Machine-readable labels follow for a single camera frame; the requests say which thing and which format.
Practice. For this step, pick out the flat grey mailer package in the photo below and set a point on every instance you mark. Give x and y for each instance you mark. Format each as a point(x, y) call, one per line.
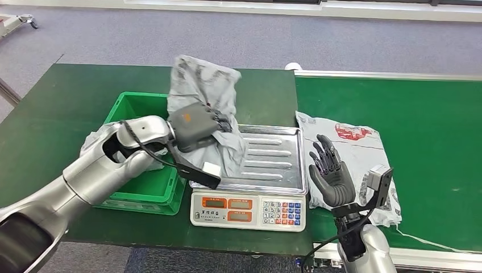
point(354, 150)

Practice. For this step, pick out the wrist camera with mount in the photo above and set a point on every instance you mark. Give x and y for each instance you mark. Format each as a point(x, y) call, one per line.
point(192, 171)
point(378, 175)

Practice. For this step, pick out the white electronic scale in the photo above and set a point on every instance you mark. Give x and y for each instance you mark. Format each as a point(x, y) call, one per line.
point(211, 219)

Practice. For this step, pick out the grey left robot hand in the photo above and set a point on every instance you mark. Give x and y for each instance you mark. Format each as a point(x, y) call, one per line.
point(195, 124)

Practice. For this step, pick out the dark green table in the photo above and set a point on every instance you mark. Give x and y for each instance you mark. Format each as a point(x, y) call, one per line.
point(56, 98)

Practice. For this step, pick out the green conveyor belt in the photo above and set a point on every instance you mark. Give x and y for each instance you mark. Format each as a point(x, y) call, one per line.
point(433, 113)

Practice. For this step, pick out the grey metal pole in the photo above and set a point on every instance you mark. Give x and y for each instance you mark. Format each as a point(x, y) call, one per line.
point(9, 93)

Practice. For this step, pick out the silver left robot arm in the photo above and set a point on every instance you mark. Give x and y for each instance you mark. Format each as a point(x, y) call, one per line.
point(94, 173)

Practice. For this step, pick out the grey mailer package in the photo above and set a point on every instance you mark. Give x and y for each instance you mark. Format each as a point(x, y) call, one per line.
point(203, 83)
point(354, 150)
point(87, 145)

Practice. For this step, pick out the white wheeled cart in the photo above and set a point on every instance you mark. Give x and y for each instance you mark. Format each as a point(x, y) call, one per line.
point(11, 20)

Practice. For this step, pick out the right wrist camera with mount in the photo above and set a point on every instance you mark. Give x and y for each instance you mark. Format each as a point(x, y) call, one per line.
point(378, 175)

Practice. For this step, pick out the steel scale tray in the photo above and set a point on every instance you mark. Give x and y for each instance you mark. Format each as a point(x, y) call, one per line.
point(271, 165)

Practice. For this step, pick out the white conveyor roller end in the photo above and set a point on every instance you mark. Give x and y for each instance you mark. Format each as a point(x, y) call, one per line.
point(293, 66)

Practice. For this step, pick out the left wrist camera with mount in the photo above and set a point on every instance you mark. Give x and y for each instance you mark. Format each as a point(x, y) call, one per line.
point(192, 171)

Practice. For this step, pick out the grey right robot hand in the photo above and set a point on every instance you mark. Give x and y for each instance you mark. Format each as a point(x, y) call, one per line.
point(335, 184)

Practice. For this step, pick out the green plastic crate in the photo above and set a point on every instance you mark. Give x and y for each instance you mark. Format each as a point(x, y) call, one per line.
point(150, 188)

